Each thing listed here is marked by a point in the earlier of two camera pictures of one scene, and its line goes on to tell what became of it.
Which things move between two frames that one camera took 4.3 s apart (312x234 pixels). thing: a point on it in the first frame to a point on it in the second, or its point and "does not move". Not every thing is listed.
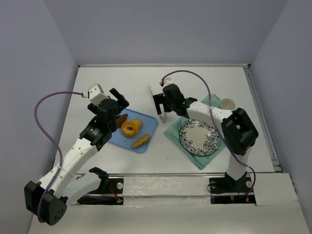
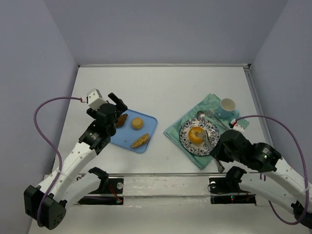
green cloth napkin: x=172 y=135 does not move
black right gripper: x=161 y=104 to x=217 y=152
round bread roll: x=138 y=122 does not move
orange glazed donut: x=129 y=128 to x=196 y=134
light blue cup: x=227 y=104 does not move
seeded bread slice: x=141 y=142 does not move
